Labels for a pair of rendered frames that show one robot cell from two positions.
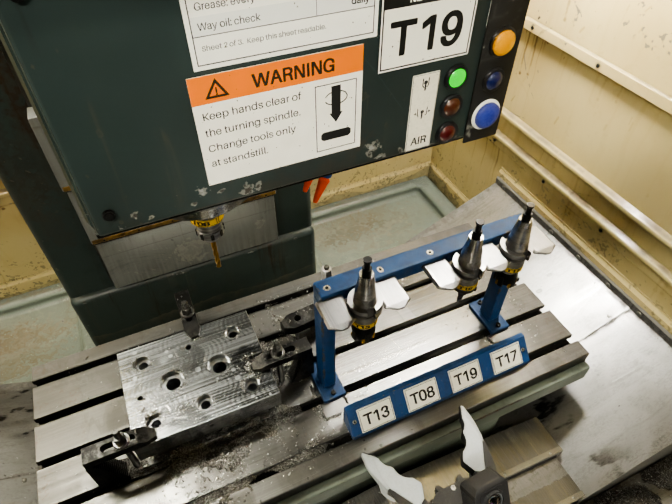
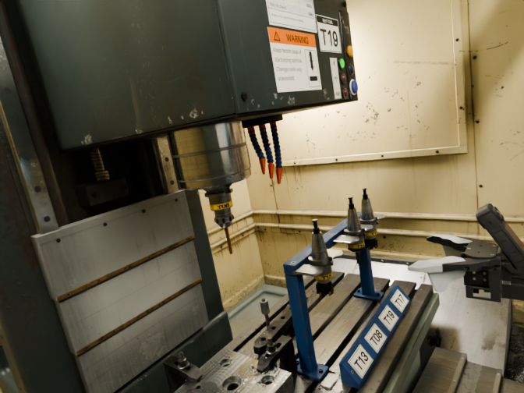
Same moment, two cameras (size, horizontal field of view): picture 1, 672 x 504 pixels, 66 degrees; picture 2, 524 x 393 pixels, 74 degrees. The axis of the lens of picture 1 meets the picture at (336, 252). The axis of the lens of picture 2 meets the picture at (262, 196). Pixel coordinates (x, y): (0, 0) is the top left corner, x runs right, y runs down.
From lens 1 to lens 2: 0.58 m
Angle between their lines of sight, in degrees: 41
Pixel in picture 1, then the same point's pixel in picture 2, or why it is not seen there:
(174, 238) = (139, 336)
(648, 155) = (383, 183)
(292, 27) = (295, 17)
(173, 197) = (266, 95)
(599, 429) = (471, 331)
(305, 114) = (303, 62)
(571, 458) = (474, 357)
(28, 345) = not seen: outside the picture
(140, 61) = (253, 11)
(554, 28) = (306, 157)
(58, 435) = not seen: outside the picture
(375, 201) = (242, 308)
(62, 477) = not seen: outside the picture
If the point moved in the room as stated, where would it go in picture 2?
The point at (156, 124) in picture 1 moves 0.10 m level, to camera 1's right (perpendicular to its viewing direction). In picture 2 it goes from (259, 47) to (309, 43)
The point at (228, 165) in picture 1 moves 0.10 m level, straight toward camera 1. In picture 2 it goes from (283, 82) to (329, 68)
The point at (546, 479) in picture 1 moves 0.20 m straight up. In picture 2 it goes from (476, 373) to (472, 316)
